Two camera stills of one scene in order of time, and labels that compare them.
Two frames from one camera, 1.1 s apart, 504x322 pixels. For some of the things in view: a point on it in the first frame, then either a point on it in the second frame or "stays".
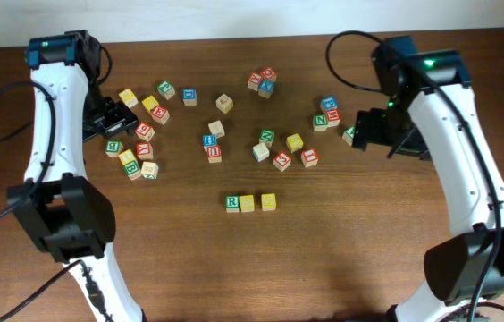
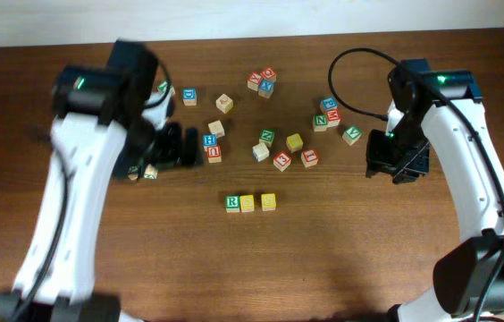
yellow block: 268,201 stays
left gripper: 115,118 → 163,149
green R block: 232,203 stays
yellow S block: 247,203 stays
